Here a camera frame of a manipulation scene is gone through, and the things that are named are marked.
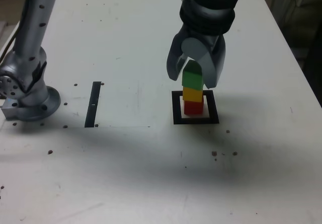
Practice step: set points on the red cube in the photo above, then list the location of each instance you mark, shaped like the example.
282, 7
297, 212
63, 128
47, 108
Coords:
193, 108

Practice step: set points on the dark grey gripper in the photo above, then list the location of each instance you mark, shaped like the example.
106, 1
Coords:
208, 39

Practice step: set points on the yellow cube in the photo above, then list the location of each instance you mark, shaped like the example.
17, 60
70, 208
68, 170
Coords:
192, 95

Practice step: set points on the green cube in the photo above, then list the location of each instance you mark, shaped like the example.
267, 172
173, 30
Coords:
192, 80

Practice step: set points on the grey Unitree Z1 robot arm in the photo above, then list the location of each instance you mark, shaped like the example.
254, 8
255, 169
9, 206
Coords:
35, 20

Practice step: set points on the black tape square outline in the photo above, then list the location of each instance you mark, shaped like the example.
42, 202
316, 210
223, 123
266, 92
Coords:
176, 108

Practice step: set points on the black tape strip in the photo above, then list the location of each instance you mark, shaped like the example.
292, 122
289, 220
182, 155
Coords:
90, 108

